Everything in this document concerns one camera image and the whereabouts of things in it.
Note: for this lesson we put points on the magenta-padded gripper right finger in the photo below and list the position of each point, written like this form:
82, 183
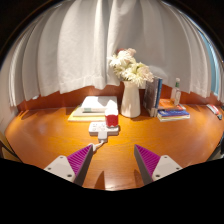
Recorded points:
165, 166

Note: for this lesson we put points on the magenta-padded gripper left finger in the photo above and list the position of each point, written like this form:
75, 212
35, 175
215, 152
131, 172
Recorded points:
61, 168

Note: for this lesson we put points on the red and white charger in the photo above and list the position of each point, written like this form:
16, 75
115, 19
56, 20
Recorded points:
111, 119

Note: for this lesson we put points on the yellow flat book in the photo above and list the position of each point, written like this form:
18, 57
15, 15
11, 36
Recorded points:
83, 118

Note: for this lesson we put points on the blue flat book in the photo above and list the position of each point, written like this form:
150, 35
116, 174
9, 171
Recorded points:
173, 113

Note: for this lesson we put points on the grey flat book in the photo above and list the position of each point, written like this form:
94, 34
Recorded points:
80, 113

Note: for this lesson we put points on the orange flat book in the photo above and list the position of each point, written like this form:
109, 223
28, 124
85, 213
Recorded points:
166, 104

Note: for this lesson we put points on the dark upright book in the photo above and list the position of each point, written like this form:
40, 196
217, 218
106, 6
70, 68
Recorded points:
150, 95

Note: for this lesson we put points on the small dark object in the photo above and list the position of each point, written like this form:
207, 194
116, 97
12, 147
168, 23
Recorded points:
219, 116

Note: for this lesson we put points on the clear plastic bottle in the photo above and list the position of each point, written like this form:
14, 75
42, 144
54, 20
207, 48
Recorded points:
175, 93

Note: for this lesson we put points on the small red and white box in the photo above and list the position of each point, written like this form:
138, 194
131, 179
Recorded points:
212, 109

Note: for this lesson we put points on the blue upright book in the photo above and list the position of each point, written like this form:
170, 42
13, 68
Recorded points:
159, 91

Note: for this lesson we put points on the white flat book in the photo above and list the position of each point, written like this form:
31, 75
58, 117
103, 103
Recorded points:
98, 102

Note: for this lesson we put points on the white flower bouquet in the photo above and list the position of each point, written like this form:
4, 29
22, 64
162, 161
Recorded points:
131, 70

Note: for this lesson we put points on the blue curtain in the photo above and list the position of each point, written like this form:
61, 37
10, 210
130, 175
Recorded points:
211, 66

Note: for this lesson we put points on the white curtain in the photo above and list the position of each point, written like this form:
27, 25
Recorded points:
83, 43

